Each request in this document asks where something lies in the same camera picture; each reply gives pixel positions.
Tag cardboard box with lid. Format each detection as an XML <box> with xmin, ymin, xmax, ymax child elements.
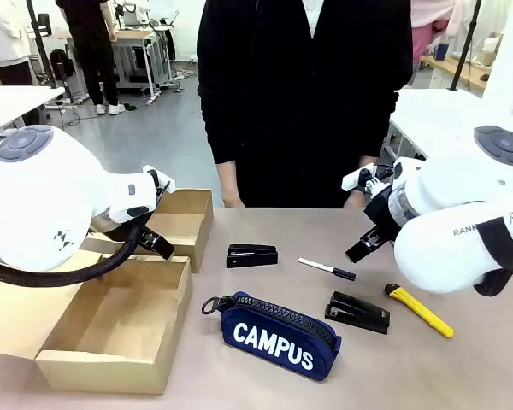
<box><xmin>0</xmin><ymin>249</ymin><xmax>194</xmax><ymax>396</ymax></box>

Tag white black marker pen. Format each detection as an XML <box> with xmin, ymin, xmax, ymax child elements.
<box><xmin>297</xmin><ymin>256</ymin><xmax>357</xmax><ymax>282</ymax></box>

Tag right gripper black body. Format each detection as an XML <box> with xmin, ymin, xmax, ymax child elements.
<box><xmin>363</xmin><ymin>184</ymin><xmax>411</xmax><ymax>247</ymax></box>

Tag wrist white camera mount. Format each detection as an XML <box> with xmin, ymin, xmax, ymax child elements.
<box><xmin>340</xmin><ymin>162</ymin><xmax>394</xmax><ymax>194</ymax></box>
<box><xmin>141</xmin><ymin>165</ymin><xmax>177</xmax><ymax>198</ymax></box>

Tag person torso black cardigan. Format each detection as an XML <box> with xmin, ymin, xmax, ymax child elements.
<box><xmin>196</xmin><ymin>0</ymin><xmax>415</xmax><ymax>210</ymax></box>

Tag person right forearm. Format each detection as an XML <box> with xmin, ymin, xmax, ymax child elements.
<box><xmin>215</xmin><ymin>161</ymin><xmax>243</xmax><ymax>196</ymax></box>

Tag black floor cable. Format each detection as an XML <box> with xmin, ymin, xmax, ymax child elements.
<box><xmin>46</xmin><ymin>101</ymin><xmax>96</xmax><ymax>128</ymax></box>

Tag arm black cable sleeve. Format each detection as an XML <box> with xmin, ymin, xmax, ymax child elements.
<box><xmin>0</xmin><ymin>220</ymin><xmax>155</xmax><ymax>288</ymax></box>
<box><xmin>473</xmin><ymin>215</ymin><xmax>513</xmax><ymax>298</ymax></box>

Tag pink garment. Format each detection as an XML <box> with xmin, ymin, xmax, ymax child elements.
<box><xmin>410</xmin><ymin>0</ymin><xmax>461</xmax><ymax>62</ymax></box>

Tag yellow utility knife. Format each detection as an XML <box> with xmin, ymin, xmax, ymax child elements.
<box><xmin>383</xmin><ymin>283</ymin><xmax>455</xmax><ymax>339</ymax></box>

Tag person left hand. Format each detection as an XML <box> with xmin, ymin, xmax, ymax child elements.
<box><xmin>344</xmin><ymin>190</ymin><xmax>369</xmax><ymax>210</ymax></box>

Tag wooden counter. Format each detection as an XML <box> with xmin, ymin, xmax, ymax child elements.
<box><xmin>421</xmin><ymin>55</ymin><xmax>497</xmax><ymax>91</ymax></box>

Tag black backpack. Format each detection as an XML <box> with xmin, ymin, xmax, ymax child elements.
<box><xmin>49</xmin><ymin>49</ymin><xmax>74</xmax><ymax>81</ymax></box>

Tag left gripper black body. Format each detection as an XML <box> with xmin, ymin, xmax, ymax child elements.
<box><xmin>87</xmin><ymin>208</ymin><xmax>155</xmax><ymax>244</ymax></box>

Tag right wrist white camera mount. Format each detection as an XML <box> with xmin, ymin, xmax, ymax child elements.
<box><xmin>340</xmin><ymin>162</ymin><xmax>394</xmax><ymax>194</ymax></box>

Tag background wood top desk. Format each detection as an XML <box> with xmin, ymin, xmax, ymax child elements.
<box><xmin>110</xmin><ymin>25</ymin><xmax>185</xmax><ymax>106</ymax></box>

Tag navy gray zip pencil case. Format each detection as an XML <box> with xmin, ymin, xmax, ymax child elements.
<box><xmin>201</xmin><ymin>290</ymin><xmax>342</xmax><ymax>384</ymax></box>

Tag person right hand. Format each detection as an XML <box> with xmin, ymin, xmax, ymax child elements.
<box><xmin>221</xmin><ymin>191</ymin><xmax>246</xmax><ymax>210</ymax></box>

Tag black stapler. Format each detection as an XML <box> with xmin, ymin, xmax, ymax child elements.
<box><xmin>225</xmin><ymin>243</ymin><xmax>280</xmax><ymax>269</ymax></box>
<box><xmin>323</xmin><ymin>290</ymin><xmax>391</xmax><ymax>336</ymax></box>

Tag background person black clothes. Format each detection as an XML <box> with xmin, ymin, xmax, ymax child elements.
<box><xmin>55</xmin><ymin>0</ymin><xmax>127</xmax><ymax>116</ymax></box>

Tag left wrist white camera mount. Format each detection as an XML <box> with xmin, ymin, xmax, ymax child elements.
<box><xmin>141</xmin><ymin>165</ymin><xmax>177</xmax><ymax>198</ymax></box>

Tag black tripod pole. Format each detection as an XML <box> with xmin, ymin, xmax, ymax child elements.
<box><xmin>25</xmin><ymin>0</ymin><xmax>76</xmax><ymax>103</ymax></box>
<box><xmin>448</xmin><ymin>0</ymin><xmax>483</xmax><ymax>91</ymax></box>

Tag left arm black cable sleeve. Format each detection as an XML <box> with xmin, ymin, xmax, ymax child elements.
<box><xmin>0</xmin><ymin>220</ymin><xmax>155</xmax><ymax>288</ymax></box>

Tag background person white jacket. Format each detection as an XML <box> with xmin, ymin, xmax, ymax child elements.
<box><xmin>0</xmin><ymin>0</ymin><xmax>34</xmax><ymax>87</ymax></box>

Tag right arm black cable sleeve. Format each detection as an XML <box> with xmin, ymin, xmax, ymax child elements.
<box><xmin>473</xmin><ymin>215</ymin><xmax>513</xmax><ymax>298</ymax></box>

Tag small brown cardboard box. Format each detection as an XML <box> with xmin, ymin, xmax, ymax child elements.
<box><xmin>83</xmin><ymin>188</ymin><xmax>215</xmax><ymax>274</ymax></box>

